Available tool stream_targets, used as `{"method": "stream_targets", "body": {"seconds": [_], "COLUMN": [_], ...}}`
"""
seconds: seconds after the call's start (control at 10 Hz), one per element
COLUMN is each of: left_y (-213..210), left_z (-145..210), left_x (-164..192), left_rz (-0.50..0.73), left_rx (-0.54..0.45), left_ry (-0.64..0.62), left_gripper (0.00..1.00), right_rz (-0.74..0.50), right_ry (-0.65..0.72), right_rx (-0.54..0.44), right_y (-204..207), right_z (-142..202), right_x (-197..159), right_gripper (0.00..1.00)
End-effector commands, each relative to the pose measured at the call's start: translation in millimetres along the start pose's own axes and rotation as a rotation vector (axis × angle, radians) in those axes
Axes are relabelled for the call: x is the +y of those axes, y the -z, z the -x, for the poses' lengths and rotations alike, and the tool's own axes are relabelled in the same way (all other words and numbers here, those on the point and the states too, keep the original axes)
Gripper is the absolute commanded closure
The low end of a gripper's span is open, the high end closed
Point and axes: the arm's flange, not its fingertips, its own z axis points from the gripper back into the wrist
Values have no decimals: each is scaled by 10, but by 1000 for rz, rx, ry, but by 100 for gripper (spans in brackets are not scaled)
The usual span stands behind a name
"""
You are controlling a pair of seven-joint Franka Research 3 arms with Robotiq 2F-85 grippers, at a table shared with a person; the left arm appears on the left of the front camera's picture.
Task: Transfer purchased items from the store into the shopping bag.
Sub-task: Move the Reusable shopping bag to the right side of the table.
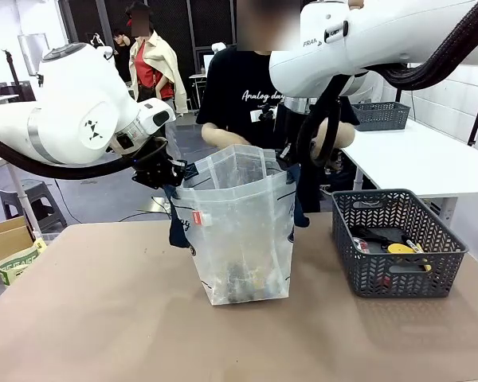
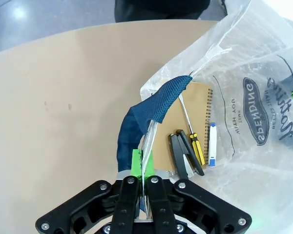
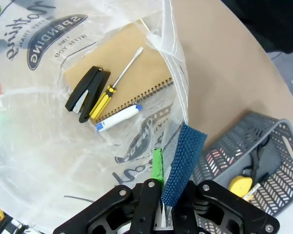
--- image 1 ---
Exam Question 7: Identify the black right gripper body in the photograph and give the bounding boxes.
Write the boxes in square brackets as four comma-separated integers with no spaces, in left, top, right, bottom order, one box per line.
[276,115,304,162]

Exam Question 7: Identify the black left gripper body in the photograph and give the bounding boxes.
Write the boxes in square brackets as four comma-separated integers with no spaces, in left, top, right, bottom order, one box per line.
[133,137,177,190]

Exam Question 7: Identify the translucent bag with navy handles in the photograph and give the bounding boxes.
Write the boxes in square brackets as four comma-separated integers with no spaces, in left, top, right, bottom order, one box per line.
[163,144,310,306]

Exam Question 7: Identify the grey plastic lattice basket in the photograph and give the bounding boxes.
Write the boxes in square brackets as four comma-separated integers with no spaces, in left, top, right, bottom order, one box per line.
[331,189,470,299]
[350,101,412,132]

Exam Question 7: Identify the person's right forearm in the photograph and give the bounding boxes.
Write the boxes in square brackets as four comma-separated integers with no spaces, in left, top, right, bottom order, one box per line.
[201,122,252,148]

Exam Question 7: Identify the person's left forearm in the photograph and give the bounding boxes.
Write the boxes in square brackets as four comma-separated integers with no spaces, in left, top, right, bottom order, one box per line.
[310,119,355,152]

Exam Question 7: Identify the green and white paper bag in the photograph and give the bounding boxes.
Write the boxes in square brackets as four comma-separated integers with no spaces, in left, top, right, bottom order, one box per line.
[0,237,48,287]

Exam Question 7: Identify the person in black t-shirt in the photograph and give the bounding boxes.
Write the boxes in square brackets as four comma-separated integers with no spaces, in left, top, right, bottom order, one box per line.
[196,0,362,214]

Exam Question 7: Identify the person in beige coat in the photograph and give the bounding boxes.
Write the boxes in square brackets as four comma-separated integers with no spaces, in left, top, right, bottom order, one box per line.
[125,0,189,116]

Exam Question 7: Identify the black tool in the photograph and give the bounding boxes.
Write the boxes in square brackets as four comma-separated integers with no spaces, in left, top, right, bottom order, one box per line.
[350,225,391,244]

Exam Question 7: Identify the grey plastic stool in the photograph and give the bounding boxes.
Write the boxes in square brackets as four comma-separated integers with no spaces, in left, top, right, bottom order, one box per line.
[0,179,68,232]

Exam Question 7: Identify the background person in black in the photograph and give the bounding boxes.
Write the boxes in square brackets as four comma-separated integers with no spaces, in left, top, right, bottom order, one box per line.
[112,28,132,83]

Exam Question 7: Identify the white side table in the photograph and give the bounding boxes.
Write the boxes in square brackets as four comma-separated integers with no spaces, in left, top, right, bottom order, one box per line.
[340,117,478,224]

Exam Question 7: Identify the white metal pole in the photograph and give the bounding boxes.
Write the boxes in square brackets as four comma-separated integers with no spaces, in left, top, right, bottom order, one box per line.
[6,162,43,242]

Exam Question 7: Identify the yellow tape measure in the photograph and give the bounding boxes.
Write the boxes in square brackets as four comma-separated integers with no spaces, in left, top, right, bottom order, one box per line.
[386,242,417,255]

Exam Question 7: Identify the yellow and black marker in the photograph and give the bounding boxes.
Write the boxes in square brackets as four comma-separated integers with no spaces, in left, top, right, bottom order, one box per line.
[402,234,425,255]

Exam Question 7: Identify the brown cardboard box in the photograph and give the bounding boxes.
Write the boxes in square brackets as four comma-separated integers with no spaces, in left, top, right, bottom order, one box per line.
[0,216,35,267]

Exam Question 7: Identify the grey whiteboard panel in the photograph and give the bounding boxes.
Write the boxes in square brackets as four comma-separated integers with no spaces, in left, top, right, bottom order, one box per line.
[18,33,51,76]

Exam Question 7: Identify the black floor cable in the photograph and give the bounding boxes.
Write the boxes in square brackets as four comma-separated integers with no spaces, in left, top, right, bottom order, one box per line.
[119,194,172,222]

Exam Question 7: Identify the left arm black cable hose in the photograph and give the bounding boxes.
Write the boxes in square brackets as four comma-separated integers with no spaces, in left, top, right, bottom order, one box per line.
[0,133,169,181]

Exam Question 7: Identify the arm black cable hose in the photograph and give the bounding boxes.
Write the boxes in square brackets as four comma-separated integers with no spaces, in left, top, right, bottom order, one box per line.
[296,0,478,169]
[0,133,169,181]

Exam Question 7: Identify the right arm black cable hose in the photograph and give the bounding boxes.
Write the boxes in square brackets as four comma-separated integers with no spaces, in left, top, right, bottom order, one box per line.
[296,0,478,169]

